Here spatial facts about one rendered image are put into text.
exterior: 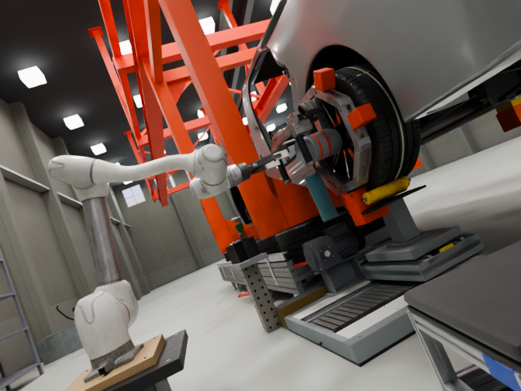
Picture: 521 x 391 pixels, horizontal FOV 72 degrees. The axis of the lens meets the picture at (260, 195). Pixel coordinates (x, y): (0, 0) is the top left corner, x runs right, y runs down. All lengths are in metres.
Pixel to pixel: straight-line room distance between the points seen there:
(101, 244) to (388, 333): 1.20
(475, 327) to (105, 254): 1.42
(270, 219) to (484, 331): 1.70
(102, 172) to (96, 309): 0.52
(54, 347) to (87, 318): 5.58
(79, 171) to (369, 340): 1.25
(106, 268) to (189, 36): 1.51
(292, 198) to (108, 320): 1.25
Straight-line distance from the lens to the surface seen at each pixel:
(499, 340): 0.54
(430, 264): 1.76
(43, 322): 7.88
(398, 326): 1.49
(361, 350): 1.42
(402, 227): 1.94
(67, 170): 1.59
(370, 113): 1.63
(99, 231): 1.70
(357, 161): 1.72
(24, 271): 7.96
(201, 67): 2.40
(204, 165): 1.31
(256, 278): 2.25
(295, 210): 2.21
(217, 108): 2.29
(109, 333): 1.49
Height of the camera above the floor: 0.56
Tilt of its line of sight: 5 degrees up
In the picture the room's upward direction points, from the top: 23 degrees counter-clockwise
